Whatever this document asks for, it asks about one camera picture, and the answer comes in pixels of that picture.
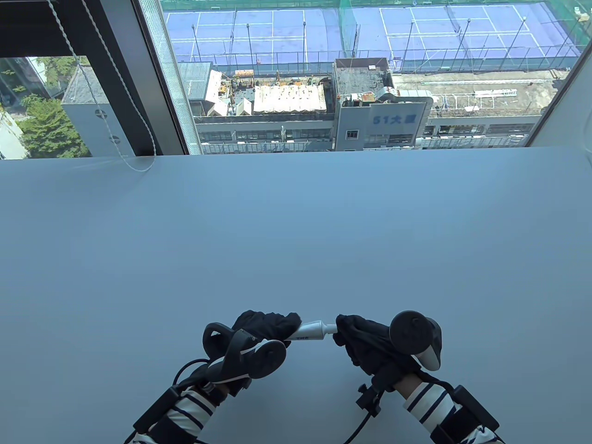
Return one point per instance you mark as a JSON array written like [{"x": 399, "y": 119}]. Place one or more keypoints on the person's left hand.
[{"x": 263, "y": 323}]

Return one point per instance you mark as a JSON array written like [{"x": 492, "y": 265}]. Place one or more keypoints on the person's right hand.
[{"x": 370, "y": 342}]

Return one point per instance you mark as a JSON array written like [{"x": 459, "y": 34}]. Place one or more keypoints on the person's left fingers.
[{"x": 273, "y": 323}]

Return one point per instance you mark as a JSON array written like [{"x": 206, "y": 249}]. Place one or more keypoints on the person's right fingers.
[{"x": 348, "y": 335}]

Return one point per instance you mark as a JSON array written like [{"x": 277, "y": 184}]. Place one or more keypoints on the white pen-shaped tool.
[{"x": 312, "y": 330}]

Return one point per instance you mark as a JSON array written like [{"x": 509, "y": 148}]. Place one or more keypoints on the person's right forearm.
[{"x": 428, "y": 404}]

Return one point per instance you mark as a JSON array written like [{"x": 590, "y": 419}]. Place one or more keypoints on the person's left forearm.
[{"x": 194, "y": 409}]

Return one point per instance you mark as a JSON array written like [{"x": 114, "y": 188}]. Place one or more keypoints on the black grey left hand controller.
[{"x": 252, "y": 358}]

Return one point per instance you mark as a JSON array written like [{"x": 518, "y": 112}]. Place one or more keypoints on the black grey hand controller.
[
  {"x": 252, "y": 358},
  {"x": 414, "y": 335}
]

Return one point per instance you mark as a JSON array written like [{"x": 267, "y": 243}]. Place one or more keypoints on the black grey right hand controller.
[{"x": 414, "y": 335}]

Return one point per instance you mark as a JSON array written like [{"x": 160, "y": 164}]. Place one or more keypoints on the black right wrist bracket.
[{"x": 372, "y": 393}]

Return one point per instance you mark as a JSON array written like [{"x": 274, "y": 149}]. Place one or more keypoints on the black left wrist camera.
[{"x": 157, "y": 410}]

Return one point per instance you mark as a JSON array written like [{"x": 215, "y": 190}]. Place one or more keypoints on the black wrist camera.
[
  {"x": 474, "y": 414},
  {"x": 157, "y": 410}
]

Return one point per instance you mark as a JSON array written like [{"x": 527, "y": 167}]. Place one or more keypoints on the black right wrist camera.
[{"x": 474, "y": 414}]

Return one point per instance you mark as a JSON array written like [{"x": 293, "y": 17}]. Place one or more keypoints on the black window frame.
[{"x": 138, "y": 78}]

